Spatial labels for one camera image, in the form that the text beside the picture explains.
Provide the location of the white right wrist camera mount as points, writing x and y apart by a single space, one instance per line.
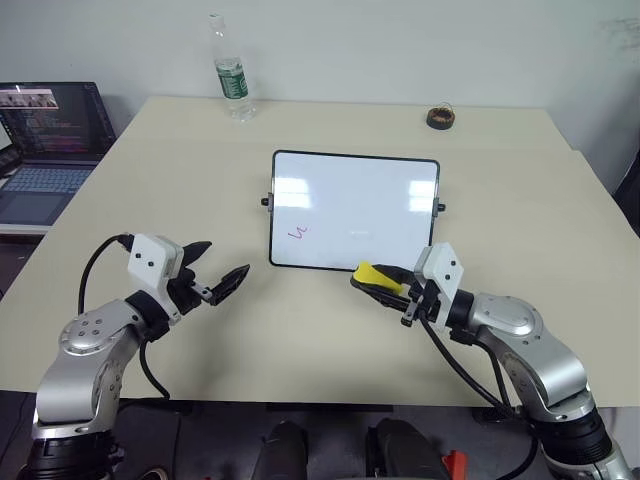
445 272

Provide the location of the clear plastic bottle green label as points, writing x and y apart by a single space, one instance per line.
233 82

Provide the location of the dark rounded shape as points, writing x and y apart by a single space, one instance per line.
405 450

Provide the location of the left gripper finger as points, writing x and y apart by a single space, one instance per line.
197 250
227 285

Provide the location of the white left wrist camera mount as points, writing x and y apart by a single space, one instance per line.
150 260

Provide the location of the black-framed small whiteboard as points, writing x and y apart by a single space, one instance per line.
350 200

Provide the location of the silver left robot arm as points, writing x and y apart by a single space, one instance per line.
85 330

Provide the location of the open grey laptop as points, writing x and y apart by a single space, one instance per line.
45 150

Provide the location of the yellow whiteboard eraser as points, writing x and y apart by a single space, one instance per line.
370 275

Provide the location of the dark tape roll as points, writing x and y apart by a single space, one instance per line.
155 473

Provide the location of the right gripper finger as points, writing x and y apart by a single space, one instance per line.
402 275
385 297

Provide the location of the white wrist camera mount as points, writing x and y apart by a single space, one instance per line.
150 260
445 272

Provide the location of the red plastic piece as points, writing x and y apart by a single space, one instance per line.
454 465

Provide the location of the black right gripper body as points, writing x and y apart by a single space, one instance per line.
421 300

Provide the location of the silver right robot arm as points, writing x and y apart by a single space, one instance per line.
510 315

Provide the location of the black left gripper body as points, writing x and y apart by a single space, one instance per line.
184 295

